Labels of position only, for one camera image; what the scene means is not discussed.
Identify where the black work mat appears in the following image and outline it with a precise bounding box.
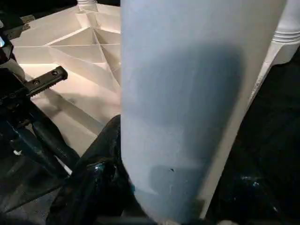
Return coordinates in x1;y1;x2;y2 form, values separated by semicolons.
0;0;300;225

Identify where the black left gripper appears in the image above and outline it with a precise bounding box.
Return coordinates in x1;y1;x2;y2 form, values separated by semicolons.
0;14;81;181

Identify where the white plastic table top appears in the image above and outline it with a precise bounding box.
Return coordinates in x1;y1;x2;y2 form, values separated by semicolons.
9;0;300;175

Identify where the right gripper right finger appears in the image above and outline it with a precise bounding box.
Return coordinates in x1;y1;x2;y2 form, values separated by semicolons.
207;145;300;225

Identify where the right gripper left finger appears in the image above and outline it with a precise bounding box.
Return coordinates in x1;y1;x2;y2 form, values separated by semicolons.
45;114;146;225

